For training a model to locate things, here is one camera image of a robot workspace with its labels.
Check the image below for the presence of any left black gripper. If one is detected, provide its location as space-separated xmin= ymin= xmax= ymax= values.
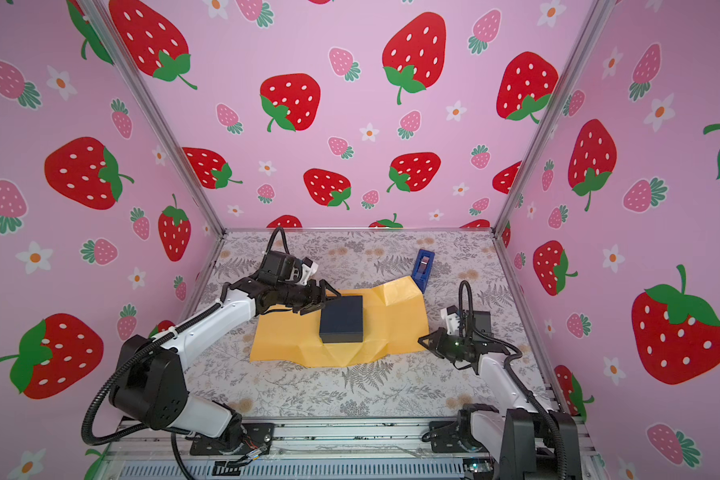
xmin=277 ymin=279 xmax=342 ymax=313

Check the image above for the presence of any dark navy gift box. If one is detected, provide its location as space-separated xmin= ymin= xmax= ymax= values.
xmin=319 ymin=295 xmax=364 ymax=343

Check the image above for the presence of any orange yellow wrapping paper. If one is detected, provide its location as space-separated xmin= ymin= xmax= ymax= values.
xmin=250 ymin=276 xmax=429 ymax=368

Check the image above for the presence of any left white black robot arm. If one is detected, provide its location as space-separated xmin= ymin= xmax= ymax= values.
xmin=108 ymin=277 xmax=342 ymax=451

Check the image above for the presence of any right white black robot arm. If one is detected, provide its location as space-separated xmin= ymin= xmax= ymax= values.
xmin=418 ymin=328 xmax=584 ymax=479

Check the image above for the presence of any blue tape dispenser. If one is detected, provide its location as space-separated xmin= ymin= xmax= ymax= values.
xmin=411 ymin=249 xmax=435 ymax=293

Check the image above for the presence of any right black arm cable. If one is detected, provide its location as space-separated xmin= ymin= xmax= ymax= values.
xmin=458 ymin=280 xmax=568 ymax=480

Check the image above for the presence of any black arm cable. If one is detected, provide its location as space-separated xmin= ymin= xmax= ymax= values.
xmin=80 ymin=226 xmax=292 ymax=446
xmin=458 ymin=280 xmax=568 ymax=480

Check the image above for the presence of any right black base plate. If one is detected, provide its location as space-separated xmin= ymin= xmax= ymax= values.
xmin=421 ymin=417 xmax=504 ymax=456

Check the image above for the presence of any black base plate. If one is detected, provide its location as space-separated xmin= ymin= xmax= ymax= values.
xmin=190 ymin=422 xmax=275 ymax=457
xmin=421 ymin=417 xmax=504 ymax=456

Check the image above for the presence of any aluminium front frame rail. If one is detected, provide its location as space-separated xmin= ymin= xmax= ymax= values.
xmin=95 ymin=416 xmax=607 ymax=480

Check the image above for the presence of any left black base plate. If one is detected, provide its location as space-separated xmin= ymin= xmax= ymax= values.
xmin=190 ymin=422 xmax=275 ymax=457

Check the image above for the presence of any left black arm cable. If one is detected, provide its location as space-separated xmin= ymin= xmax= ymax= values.
xmin=80 ymin=226 xmax=292 ymax=446

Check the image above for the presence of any left aluminium corner post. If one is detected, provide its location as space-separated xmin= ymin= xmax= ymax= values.
xmin=80 ymin=0 xmax=226 ymax=236

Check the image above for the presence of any aluminium corner post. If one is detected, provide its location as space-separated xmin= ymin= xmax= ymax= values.
xmin=493 ymin=0 xmax=619 ymax=236
xmin=80 ymin=0 xmax=226 ymax=236

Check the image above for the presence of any right aluminium corner post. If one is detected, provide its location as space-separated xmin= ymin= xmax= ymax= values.
xmin=493 ymin=0 xmax=619 ymax=236

